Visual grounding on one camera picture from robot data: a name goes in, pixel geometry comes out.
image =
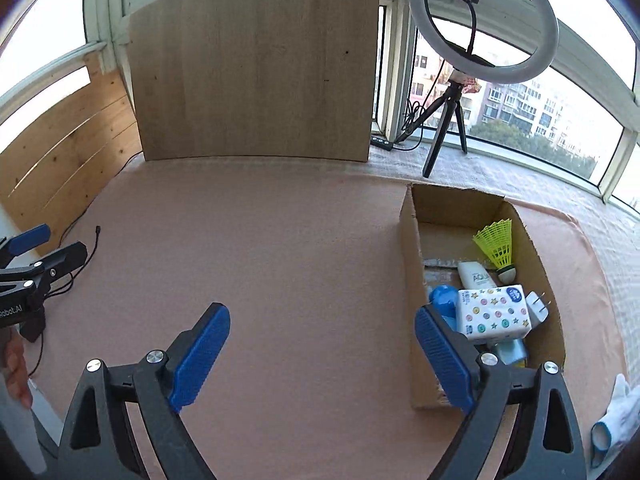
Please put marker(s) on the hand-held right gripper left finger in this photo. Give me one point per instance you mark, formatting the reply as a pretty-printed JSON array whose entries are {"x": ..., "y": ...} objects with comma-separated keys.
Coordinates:
[{"x": 200, "y": 355}]

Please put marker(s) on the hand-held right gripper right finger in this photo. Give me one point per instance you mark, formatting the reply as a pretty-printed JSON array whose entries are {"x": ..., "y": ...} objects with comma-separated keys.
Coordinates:
[{"x": 445, "y": 360}]

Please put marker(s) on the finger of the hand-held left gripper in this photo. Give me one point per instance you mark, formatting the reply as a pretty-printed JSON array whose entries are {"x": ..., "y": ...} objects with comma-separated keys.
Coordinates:
[
  {"x": 65, "y": 257},
  {"x": 30, "y": 239}
]

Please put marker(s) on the blue plastic bottle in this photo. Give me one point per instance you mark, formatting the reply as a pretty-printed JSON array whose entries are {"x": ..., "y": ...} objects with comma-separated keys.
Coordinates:
[{"x": 442, "y": 300}]

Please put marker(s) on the white dotted tissue pack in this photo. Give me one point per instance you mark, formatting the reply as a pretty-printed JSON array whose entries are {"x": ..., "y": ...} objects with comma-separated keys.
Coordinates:
[{"x": 492, "y": 315}]

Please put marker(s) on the white charger plug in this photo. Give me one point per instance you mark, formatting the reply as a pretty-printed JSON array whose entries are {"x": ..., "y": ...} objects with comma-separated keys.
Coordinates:
[{"x": 537, "y": 310}]

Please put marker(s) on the yellow shuttlecock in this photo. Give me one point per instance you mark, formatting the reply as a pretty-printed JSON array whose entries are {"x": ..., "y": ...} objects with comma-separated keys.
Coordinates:
[{"x": 495, "y": 242}]

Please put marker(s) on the brown cardboard box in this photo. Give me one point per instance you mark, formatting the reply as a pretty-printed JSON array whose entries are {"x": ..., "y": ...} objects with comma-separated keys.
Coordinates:
[{"x": 450, "y": 205}]

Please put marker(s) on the person's left hand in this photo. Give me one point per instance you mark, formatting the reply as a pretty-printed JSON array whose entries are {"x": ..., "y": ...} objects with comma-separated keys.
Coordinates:
[{"x": 17, "y": 370}]

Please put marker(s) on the white blue glove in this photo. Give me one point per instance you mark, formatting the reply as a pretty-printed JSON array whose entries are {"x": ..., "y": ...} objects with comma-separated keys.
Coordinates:
[{"x": 612, "y": 420}]

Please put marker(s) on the black inline controller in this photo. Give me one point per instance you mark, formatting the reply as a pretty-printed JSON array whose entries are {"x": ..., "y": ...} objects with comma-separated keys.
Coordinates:
[{"x": 382, "y": 143}]

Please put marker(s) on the black tripod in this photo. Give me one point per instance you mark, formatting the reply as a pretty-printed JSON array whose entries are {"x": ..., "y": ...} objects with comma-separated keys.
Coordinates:
[{"x": 445, "y": 110}]

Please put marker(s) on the apartment buildings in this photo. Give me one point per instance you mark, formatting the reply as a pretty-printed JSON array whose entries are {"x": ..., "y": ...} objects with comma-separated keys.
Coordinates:
[{"x": 525, "y": 105}]

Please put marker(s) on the light wooden board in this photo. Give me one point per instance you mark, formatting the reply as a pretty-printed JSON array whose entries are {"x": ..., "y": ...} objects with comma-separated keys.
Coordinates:
[{"x": 250, "y": 60}]

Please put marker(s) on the wooden plank wall panel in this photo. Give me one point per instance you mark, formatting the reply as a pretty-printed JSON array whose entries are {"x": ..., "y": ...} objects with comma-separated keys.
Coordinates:
[{"x": 65, "y": 150}]

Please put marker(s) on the white window frame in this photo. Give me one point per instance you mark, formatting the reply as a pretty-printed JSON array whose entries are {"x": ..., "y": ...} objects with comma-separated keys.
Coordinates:
[{"x": 105, "y": 5}]

